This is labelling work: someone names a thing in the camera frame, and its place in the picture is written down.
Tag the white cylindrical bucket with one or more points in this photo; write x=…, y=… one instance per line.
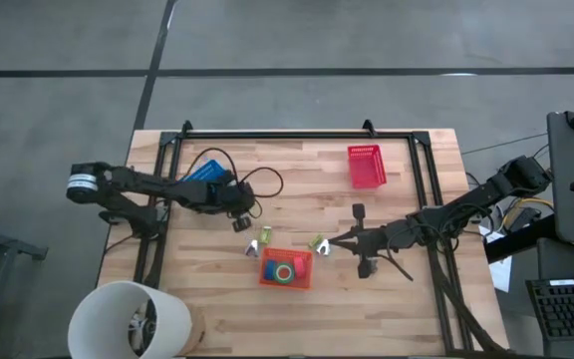
x=102, y=314

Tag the blue plastic basket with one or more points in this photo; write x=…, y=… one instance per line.
x=204, y=172

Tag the red plastic basket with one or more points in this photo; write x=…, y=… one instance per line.
x=367, y=167

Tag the pink tape roll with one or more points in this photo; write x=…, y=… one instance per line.
x=299, y=266

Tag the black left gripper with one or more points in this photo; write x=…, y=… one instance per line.
x=229, y=197

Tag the orange plastic basket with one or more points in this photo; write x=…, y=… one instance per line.
x=287, y=254

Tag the blue tape roll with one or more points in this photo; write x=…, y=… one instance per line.
x=269, y=269

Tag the white paper sheet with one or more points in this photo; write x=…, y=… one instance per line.
x=501, y=269

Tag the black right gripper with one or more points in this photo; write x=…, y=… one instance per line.
x=374, y=239

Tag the black metal stand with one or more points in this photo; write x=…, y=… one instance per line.
x=3, y=244

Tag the small green stapler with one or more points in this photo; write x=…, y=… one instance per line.
x=265, y=234
x=315, y=241

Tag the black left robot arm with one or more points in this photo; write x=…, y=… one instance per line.
x=157, y=189

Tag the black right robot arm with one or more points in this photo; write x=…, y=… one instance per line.
x=466, y=199

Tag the black aluminium table frame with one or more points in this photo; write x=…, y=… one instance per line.
x=292, y=134

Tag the green tape roll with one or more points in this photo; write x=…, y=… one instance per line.
x=278, y=273

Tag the black computer keyboard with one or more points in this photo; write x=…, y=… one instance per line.
x=568, y=309

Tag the white green clip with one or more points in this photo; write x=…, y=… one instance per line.
x=323, y=247

